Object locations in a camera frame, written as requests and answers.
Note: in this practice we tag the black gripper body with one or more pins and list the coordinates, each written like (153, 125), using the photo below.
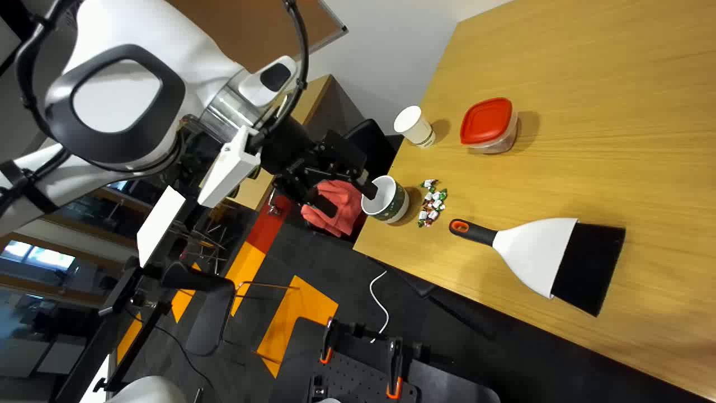
(305, 158)

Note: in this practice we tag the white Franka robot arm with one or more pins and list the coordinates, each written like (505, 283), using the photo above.
(141, 45)

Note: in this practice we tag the silver wrapped sweet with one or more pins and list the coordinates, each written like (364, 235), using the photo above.
(430, 185)

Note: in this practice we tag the red and white wrapped sweet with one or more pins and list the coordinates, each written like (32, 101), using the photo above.
(426, 216)

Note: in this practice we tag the green wrapped sweet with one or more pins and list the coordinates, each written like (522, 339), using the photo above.
(439, 195)

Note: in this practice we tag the red cloth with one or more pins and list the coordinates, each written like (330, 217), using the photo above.
(337, 214)

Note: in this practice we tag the white paper cup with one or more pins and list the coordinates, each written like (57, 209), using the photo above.
(415, 125)

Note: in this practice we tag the brown cork board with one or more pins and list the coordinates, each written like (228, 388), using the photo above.
(260, 29)

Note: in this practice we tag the red lid plastic container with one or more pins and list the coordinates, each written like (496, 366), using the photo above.
(488, 125)

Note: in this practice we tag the black office chair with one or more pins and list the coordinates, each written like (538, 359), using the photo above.
(198, 294)

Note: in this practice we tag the white flat panel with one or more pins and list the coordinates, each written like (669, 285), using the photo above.
(158, 226)

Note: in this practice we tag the black stand with orange clamps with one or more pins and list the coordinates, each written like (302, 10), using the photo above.
(364, 366)

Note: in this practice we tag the white hand brush black bristles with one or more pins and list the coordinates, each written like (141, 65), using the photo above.
(544, 253)

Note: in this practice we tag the white rounded object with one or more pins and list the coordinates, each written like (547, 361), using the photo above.
(145, 389)

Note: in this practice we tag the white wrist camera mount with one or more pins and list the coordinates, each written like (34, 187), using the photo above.
(227, 168)

